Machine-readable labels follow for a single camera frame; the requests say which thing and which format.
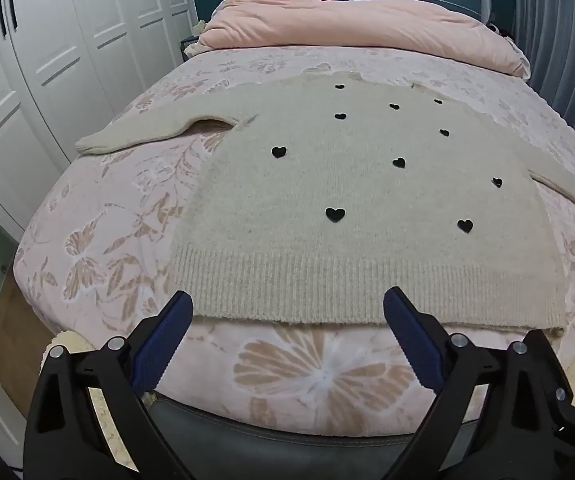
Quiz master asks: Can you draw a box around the pink floral bed blanket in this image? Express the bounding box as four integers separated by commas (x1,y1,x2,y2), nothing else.
13,45,575,436

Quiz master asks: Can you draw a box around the dark leather bed frame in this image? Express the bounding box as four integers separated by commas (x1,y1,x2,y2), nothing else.
140,392,483,480

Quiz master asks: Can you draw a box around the white wardrobe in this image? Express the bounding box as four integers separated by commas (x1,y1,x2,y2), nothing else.
0,0,198,243

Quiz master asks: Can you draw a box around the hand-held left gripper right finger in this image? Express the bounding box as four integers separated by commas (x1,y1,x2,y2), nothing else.
383,286,575,480

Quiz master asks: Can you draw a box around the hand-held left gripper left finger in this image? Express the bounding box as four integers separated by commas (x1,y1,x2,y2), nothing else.
23,290,195,480

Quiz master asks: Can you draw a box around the pink duvet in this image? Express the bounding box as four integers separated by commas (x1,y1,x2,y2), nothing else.
183,0,531,80

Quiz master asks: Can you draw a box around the blue-grey curtain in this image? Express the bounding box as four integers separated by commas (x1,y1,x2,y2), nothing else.
512,0,575,161

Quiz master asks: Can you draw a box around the beige sweater with black hearts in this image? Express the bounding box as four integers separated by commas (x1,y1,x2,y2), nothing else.
75,76,575,332

